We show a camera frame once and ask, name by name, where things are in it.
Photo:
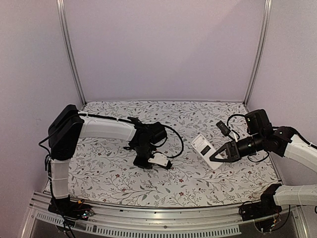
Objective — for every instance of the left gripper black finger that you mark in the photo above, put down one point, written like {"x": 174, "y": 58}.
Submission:
{"x": 153, "y": 166}
{"x": 141, "y": 164}

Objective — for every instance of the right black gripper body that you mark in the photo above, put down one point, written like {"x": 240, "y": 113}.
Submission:
{"x": 238, "y": 153}

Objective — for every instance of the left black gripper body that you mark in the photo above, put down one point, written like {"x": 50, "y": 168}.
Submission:
{"x": 143, "y": 151}

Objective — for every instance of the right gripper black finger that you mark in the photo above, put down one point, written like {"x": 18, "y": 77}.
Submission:
{"x": 222, "y": 154}
{"x": 228, "y": 160}

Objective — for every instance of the white red remote control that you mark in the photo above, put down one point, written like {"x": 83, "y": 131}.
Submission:
{"x": 205, "y": 150}

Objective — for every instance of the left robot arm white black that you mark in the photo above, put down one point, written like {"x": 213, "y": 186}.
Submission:
{"x": 72, "y": 125}

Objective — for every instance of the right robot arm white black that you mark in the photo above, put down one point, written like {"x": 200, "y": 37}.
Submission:
{"x": 284, "y": 141}

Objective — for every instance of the floral patterned table mat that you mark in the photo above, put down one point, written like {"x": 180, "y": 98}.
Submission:
{"x": 103, "y": 171}

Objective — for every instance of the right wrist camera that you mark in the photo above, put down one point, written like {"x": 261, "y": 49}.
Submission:
{"x": 227, "y": 132}

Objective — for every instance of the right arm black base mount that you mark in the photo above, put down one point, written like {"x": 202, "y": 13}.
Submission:
{"x": 265, "y": 207}

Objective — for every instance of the front aluminium rail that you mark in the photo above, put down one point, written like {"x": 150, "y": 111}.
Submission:
{"x": 118, "y": 221}

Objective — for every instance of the right aluminium frame post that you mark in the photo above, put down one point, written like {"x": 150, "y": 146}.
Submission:
{"x": 260, "y": 50}

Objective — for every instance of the aluminium frame post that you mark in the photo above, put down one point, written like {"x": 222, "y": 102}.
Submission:
{"x": 260, "y": 50}
{"x": 69, "y": 50}

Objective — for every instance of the left aluminium frame post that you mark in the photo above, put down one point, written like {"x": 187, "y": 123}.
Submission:
{"x": 69, "y": 50}

